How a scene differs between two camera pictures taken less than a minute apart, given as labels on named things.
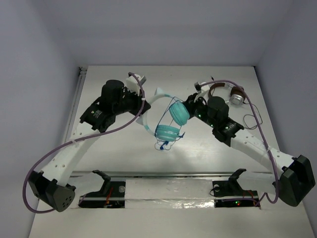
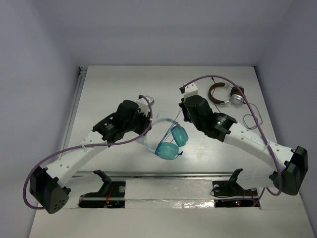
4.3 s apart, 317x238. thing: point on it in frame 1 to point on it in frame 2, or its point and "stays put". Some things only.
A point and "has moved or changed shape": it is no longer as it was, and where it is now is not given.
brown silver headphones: (237, 94) stays put
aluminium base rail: (171, 174) stays put
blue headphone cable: (166, 145) has moved or changed shape
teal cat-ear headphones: (179, 114) to (167, 150)
